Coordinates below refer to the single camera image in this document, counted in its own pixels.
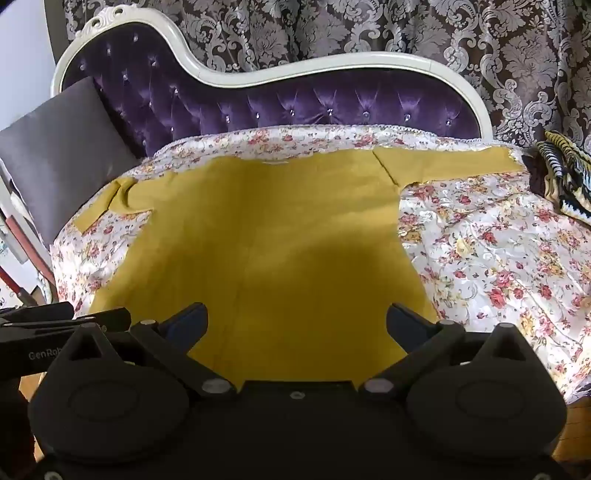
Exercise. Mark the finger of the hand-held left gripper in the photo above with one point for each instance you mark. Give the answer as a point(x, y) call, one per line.
point(104, 318)
point(37, 310)

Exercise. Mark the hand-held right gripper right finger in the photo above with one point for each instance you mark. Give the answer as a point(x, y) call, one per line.
point(400, 319)

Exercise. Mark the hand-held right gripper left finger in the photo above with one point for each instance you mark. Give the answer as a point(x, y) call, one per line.
point(193, 318)

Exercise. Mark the mustard yellow sweater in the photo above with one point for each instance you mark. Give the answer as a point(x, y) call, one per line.
point(277, 230)

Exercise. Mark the red pole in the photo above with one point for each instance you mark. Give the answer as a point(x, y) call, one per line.
point(32, 258)

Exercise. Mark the floral quilted blanket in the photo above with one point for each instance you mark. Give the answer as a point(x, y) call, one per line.
point(485, 254)

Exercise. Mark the grey pillow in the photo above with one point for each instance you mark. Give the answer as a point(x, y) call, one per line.
point(64, 157)

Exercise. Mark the yellow black striped cloth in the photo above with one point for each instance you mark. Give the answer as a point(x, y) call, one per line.
point(570, 175)

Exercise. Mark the purple tufted sofa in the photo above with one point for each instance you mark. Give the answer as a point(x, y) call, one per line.
point(277, 101)

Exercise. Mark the brown damask curtain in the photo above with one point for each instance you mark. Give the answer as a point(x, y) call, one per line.
point(415, 27)

